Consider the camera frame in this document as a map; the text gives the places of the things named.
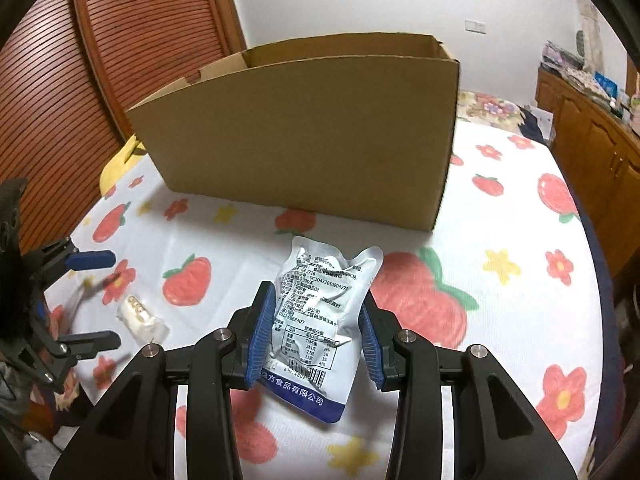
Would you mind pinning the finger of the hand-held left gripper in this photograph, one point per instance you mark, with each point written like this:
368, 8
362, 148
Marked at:
95, 341
92, 259

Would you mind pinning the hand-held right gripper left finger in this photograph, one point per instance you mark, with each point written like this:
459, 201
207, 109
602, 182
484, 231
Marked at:
262, 330

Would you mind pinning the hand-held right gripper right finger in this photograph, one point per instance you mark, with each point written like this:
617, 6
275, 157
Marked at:
372, 350

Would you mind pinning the small white candy packet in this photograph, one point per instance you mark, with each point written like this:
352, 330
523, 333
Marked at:
142, 320

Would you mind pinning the silver and blue snack pouch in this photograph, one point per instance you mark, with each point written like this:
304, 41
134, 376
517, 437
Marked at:
320, 300

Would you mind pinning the cardboard box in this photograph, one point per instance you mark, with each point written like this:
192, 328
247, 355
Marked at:
310, 150

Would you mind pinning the yellow plush toy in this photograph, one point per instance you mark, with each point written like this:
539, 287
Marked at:
117, 167

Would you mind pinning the strawberry printed blanket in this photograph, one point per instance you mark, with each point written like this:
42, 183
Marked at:
450, 210

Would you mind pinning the wooden slatted wardrobe door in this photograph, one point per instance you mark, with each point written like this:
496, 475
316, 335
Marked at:
125, 35

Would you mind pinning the floral quilt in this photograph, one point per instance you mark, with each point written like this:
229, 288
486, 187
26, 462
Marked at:
487, 105

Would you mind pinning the dark blue cloth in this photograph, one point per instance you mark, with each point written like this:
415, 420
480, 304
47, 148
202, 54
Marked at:
531, 127

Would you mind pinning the wooden cabinet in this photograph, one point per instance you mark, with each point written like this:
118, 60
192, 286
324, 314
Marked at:
590, 150

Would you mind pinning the pile of folded clothes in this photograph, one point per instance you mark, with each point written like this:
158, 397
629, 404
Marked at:
560, 57

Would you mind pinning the blue box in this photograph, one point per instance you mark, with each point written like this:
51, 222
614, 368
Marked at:
605, 84

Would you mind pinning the round grey fan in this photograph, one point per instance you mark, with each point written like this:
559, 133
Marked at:
580, 42

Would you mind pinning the white wall socket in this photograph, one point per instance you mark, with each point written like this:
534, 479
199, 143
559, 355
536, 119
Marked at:
475, 25

